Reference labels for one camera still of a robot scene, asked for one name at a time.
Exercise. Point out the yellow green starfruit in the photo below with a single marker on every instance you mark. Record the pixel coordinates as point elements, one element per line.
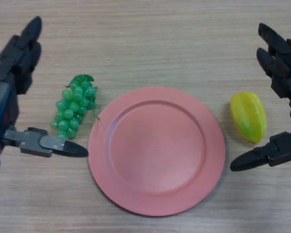
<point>248,116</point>

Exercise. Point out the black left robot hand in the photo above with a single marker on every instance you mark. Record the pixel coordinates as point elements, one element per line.
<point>4,97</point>

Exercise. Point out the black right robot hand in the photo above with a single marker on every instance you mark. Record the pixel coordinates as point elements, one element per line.
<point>285,65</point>

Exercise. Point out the pink round plate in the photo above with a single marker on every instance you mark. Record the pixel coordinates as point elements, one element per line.
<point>157,153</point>

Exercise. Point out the green grape bunch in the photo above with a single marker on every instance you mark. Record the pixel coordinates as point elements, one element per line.
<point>70,111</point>

